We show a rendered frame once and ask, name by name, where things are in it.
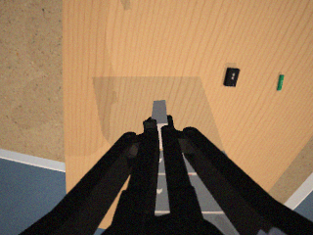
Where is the green cylindrical battery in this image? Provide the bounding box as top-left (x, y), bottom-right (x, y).
top-left (277, 74), bottom-right (284, 91)

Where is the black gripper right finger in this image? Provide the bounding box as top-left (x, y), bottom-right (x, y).
top-left (159, 100), bottom-right (313, 235)

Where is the black 9v battery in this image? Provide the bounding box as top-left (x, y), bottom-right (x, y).
top-left (223, 68), bottom-right (240, 87)

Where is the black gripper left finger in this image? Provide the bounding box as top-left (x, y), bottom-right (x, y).
top-left (19, 100), bottom-right (161, 235)

